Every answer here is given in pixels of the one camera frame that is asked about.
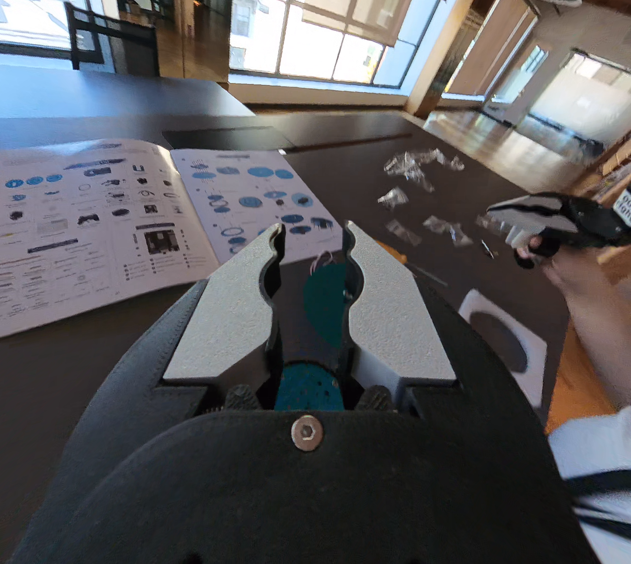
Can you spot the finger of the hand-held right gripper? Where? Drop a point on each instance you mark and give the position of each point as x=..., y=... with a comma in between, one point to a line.
x=540, y=203
x=532, y=223

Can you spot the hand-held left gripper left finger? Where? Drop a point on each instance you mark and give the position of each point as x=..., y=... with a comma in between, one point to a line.
x=222, y=327

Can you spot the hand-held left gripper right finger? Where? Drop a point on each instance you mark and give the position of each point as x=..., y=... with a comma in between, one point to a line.
x=394, y=327

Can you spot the teal round bearing base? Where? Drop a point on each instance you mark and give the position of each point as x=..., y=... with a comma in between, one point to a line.
x=305, y=391

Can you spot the person's right forearm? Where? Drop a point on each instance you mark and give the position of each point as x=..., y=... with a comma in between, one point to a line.
x=601, y=337

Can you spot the black desk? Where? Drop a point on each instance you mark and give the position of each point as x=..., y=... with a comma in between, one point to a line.
x=123, y=90
x=345, y=169

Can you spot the person's right hand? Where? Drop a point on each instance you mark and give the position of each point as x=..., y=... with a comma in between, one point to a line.
x=557, y=265

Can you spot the small dark tool bit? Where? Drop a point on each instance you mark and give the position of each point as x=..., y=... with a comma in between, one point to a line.
x=488, y=248

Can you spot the wooden shelf with magazines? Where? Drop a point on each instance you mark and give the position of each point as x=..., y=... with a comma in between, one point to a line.
x=616, y=164

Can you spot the scattered clear plastic bags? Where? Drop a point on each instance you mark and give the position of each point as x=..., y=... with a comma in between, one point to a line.
x=404, y=169

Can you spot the open instruction booklet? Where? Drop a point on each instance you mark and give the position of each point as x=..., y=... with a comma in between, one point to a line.
x=98, y=228

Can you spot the person's white shirt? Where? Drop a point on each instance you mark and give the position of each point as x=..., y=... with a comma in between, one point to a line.
x=591, y=445

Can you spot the black chair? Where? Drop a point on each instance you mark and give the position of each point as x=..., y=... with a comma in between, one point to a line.
x=130, y=49

